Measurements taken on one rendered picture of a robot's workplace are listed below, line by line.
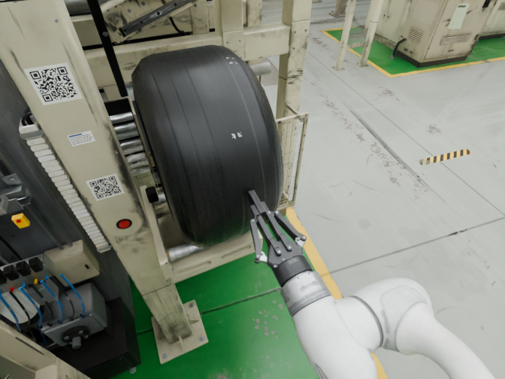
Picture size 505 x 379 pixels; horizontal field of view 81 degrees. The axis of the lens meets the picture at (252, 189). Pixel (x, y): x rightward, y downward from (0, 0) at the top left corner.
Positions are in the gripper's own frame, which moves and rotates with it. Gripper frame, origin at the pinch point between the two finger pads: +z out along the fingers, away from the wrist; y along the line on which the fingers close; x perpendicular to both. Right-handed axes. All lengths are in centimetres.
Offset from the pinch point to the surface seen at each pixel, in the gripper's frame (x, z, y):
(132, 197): 12.4, 23.3, 28.1
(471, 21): 101, 225, -432
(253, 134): -11.6, 11.6, -3.7
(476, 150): 134, 59, -276
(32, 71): -26, 28, 36
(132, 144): 27, 61, 25
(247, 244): 40.8, 9.3, -3.6
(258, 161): -6.6, 7.4, -3.3
